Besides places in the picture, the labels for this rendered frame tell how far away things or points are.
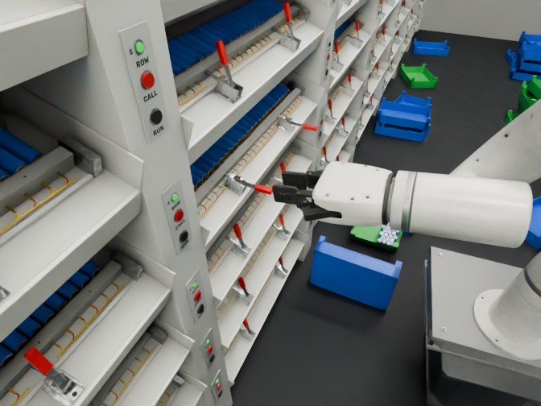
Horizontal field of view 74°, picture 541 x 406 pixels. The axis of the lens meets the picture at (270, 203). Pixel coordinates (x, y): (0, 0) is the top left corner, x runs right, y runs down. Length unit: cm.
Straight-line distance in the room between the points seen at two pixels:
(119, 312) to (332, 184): 36
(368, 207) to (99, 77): 35
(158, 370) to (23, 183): 44
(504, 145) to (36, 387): 67
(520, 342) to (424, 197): 69
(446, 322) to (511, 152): 59
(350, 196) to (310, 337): 91
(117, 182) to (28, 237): 11
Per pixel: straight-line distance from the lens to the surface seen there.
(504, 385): 113
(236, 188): 73
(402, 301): 150
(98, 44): 38
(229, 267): 85
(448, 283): 115
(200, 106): 59
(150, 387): 74
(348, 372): 131
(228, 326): 100
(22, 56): 35
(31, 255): 42
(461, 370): 110
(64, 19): 36
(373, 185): 52
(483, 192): 50
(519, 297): 102
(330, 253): 132
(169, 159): 49
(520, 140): 57
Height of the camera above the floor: 118
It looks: 41 degrees down
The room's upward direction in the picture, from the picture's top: straight up
